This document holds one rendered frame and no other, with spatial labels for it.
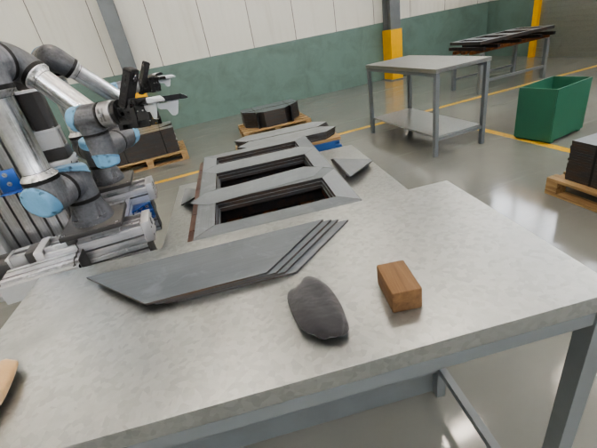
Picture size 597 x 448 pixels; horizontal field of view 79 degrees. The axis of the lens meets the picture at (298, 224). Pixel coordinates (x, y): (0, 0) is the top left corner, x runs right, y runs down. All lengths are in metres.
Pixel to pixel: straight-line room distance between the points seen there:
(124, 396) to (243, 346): 0.22
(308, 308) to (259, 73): 8.48
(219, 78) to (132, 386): 8.36
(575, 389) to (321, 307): 0.60
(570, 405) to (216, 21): 8.58
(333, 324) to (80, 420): 0.47
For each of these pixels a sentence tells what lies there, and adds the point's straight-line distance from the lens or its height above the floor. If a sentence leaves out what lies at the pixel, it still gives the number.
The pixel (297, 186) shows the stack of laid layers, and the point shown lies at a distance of 1.90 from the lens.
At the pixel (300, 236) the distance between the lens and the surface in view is 0.99.
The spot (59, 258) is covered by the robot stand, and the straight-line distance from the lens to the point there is 1.65.
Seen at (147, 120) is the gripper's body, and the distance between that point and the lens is 1.17.
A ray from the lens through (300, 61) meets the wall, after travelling 9.34.
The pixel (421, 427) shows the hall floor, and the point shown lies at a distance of 1.86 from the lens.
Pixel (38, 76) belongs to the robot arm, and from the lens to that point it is 1.49.
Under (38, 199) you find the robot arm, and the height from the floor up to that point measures 1.22.
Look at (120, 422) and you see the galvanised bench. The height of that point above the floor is 1.05.
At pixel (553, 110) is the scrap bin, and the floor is 0.36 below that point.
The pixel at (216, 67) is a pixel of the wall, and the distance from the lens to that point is 8.89.
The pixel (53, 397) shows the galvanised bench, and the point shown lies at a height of 1.05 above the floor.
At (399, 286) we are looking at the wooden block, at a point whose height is 1.10.
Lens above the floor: 1.57
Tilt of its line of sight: 28 degrees down
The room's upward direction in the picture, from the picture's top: 11 degrees counter-clockwise
